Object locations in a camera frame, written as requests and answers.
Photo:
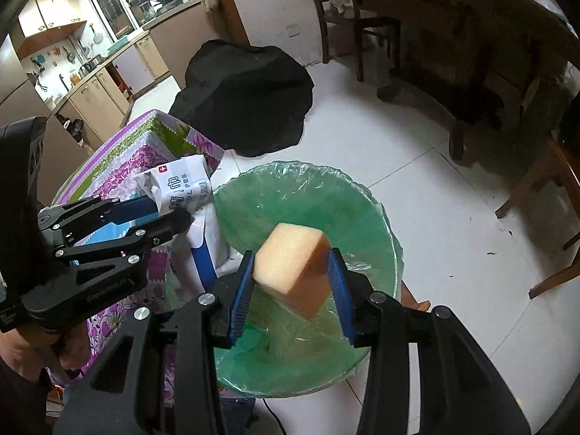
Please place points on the wooden chair near table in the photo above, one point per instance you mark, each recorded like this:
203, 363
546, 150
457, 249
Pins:
547, 197

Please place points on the black covered bundle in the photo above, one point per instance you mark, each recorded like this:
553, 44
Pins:
250, 99

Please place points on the orange foam sponge cube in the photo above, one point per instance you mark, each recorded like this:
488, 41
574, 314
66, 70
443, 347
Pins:
291, 267

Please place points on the green lined trash bin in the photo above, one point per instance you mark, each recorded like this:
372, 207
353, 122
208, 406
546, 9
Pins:
291, 214

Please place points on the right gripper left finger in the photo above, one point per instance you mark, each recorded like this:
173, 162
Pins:
123, 391

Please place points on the floral striped tablecloth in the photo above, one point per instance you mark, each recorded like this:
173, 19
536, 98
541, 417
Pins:
152, 139

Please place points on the white blue paper package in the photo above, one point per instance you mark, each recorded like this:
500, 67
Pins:
200, 255

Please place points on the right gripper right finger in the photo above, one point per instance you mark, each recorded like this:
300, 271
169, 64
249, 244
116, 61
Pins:
461, 392

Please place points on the wooden chair by window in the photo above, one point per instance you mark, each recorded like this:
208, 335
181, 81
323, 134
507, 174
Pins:
359, 23

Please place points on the dark wooden dining table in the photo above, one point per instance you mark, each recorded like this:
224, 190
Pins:
478, 58

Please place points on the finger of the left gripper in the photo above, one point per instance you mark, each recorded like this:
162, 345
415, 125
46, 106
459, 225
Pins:
137, 241
85, 216

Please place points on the kitchen window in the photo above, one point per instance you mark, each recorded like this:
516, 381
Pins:
122, 2

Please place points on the person's left hand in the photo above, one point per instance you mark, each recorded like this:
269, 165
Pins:
25, 349

